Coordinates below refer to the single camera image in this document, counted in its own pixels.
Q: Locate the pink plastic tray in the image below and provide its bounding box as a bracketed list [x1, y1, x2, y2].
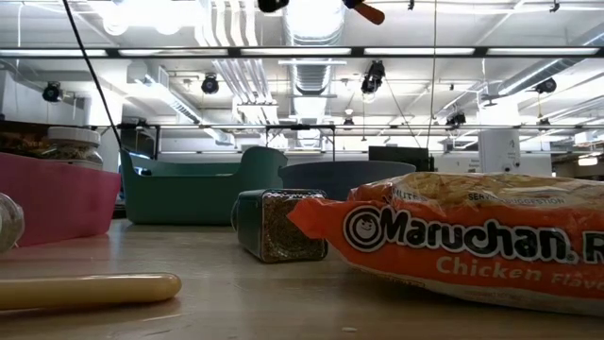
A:
[0, 150, 123, 248]

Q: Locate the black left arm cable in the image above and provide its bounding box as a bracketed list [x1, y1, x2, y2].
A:
[60, 0, 124, 150]

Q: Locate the glass jar white lid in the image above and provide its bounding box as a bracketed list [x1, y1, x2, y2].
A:
[40, 126, 104, 170]

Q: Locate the iridescent spoon orange handle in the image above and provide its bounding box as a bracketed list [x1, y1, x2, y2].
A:
[257, 0, 386, 26]

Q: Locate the brown seasoning packet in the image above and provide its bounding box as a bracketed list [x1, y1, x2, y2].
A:
[0, 131, 51, 160]

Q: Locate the black desk monitor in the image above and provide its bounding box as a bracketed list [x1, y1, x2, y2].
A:
[368, 145, 434, 173]

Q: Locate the teal plastic bin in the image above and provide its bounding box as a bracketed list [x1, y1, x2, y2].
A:
[119, 145, 289, 226]

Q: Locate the metal spoon yellow handle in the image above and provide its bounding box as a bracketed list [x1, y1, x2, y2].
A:
[0, 272, 183, 312]

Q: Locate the blue bowl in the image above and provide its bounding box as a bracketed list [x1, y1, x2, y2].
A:
[277, 160, 417, 202]

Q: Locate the silver ventilation duct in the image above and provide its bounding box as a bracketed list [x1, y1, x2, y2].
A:
[281, 0, 348, 95]
[495, 23, 604, 95]

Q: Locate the white square column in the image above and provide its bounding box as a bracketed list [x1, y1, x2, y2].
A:
[478, 128, 524, 175]

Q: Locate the orange Maruchan ramen packet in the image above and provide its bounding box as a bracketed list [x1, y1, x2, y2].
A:
[287, 171, 604, 317]

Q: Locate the small glass spice jar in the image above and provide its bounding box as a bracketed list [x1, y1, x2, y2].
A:
[0, 192, 25, 254]

